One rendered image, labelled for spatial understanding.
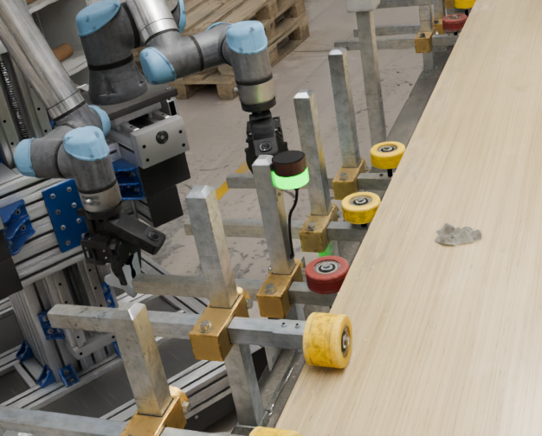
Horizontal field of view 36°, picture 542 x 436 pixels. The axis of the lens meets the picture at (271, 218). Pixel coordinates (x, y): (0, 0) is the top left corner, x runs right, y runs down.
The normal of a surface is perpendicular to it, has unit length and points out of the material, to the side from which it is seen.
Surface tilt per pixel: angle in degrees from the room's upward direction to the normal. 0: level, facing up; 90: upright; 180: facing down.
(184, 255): 0
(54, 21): 90
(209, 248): 90
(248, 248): 0
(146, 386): 90
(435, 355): 0
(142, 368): 90
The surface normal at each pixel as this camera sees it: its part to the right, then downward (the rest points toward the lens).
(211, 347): -0.33, 0.50
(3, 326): -0.16, -0.87
